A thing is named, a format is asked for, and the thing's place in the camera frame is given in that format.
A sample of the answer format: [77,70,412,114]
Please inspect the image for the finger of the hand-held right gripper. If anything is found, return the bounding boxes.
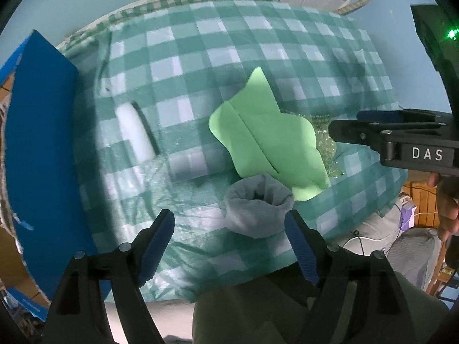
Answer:
[328,119,446,152]
[356,109,446,124]

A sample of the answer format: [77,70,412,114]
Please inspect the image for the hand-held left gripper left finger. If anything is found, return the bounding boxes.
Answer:
[42,209,176,344]

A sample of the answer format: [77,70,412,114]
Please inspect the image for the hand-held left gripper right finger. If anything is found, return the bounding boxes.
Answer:
[284,210,418,344]

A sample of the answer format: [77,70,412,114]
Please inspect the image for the taupe grey sock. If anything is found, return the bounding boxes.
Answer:
[223,173,295,239]

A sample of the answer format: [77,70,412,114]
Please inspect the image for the light green felt cloth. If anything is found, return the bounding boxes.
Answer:
[209,66,330,201]

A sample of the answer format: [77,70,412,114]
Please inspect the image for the blue-edged cardboard box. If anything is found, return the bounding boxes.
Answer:
[0,30,101,325]

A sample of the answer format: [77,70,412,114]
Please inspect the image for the person's right hand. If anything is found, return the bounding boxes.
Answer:
[427,172,459,242]

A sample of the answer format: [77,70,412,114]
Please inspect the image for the green glitter sponge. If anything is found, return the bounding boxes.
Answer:
[281,109,339,178]

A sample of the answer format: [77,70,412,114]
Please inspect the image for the orange wooden furniture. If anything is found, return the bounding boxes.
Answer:
[402,181,449,294]

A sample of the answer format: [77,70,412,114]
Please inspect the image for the white purple box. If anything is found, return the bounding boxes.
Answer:
[398,201,418,230]

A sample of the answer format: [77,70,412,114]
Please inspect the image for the person's olive green pants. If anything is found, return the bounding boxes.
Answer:
[193,265,452,344]

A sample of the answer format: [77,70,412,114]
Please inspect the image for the grey fabric cushion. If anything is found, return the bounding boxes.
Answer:
[337,201,442,294]

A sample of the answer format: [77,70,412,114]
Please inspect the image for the white paper strip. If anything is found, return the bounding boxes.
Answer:
[115,102,161,163]

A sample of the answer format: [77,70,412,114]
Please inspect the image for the teal checkered plastic tablecloth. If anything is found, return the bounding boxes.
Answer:
[70,0,409,303]

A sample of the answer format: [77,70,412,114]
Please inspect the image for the dark green checkered cloth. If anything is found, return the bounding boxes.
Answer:
[57,0,280,49]

